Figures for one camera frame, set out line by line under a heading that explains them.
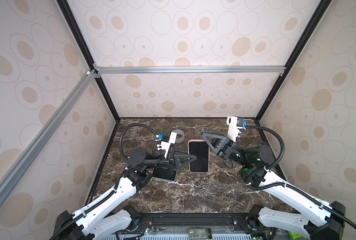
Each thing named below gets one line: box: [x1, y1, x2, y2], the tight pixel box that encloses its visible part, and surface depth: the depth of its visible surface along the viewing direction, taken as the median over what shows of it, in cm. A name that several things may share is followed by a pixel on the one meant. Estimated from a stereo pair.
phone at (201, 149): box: [187, 139, 210, 174], surface depth 53 cm
